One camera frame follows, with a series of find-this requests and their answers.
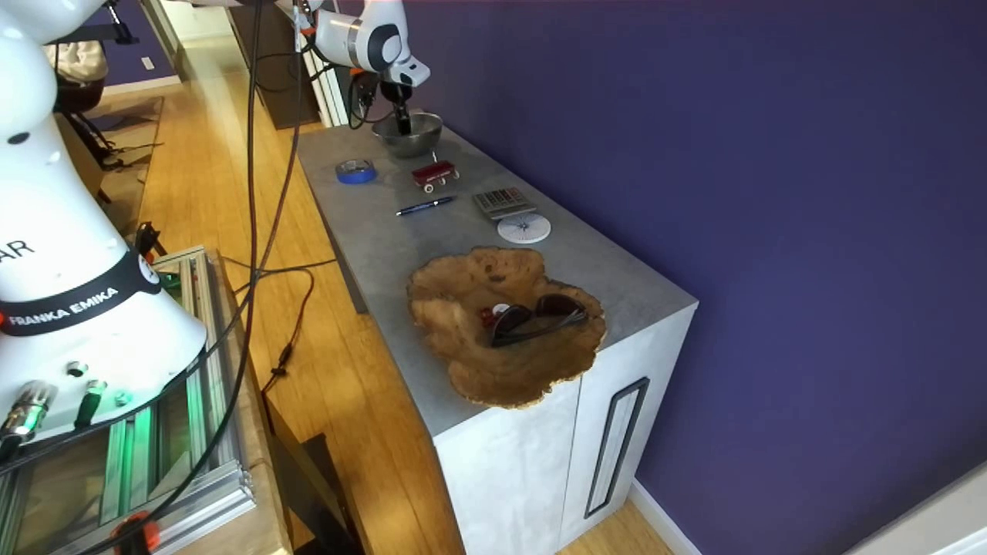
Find black tripod stand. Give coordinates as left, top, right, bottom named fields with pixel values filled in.
left=46, top=0, right=133, bottom=169

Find black floor cable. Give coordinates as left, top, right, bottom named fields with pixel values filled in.
left=220, top=256, right=340, bottom=399

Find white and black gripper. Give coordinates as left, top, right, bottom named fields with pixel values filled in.
left=314, top=0, right=433, bottom=137

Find white disc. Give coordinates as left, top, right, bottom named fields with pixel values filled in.
left=496, top=215, right=551, bottom=247

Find black sunglasses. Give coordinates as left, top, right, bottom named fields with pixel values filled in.
left=480, top=294, right=588, bottom=349

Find blue tape roll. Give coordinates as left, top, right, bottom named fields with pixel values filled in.
left=337, top=157, right=375, bottom=185

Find red clamp handle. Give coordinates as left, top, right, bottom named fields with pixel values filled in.
left=112, top=514, right=161, bottom=555

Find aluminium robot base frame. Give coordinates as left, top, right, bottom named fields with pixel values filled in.
left=0, top=249, right=255, bottom=555

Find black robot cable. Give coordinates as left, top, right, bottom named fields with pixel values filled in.
left=79, top=0, right=313, bottom=555

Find blue pen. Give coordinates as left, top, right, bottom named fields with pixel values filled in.
left=396, top=195, right=456, bottom=218

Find brown wooden bowl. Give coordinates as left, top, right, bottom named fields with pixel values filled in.
left=408, top=247, right=609, bottom=407

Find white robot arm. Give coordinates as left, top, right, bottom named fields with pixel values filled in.
left=0, top=0, right=208, bottom=446

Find silver metal dish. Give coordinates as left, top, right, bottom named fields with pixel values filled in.
left=373, top=111, right=445, bottom=157

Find grey calculator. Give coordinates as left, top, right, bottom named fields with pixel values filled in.
left=473, top=187, right=533, bottom=222

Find grey concrete cabinet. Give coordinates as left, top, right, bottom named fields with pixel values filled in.
left=300, top=128, right=697, bottom=555

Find red stapler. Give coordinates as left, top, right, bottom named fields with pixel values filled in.
left=415, top=159, right=461, bottom=195

